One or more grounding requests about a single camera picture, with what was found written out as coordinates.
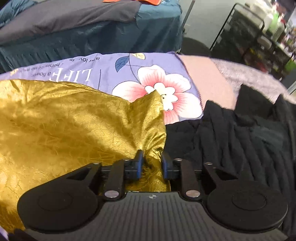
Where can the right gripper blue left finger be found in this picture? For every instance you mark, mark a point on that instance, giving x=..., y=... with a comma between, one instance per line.
x=133, y=167

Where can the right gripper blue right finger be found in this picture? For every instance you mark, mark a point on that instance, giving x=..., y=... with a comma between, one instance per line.
x=167, y=166

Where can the gold satin black-lined garment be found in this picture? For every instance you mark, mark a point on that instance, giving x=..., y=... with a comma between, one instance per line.
x=51, y=128

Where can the purple floral bed sheet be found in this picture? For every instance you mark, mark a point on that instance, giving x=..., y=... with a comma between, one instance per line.
x=127, y=75

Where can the black ribbed knit sweater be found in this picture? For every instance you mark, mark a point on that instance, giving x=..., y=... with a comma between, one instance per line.
x=257, y=137

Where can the pink fuzzy blanket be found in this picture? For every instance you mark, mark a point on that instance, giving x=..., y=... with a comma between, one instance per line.
x=219, y=80

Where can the black metal storage rack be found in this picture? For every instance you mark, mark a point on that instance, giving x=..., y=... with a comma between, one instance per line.
x=241, y=39

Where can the orange folded cloth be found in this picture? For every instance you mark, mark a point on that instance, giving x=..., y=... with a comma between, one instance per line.
x=152, y=2

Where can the grey blanket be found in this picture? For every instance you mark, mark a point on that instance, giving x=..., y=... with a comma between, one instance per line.
x=48, y=17

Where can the blue crumpled duvet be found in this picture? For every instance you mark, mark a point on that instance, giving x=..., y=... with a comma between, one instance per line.
x=12, y=8

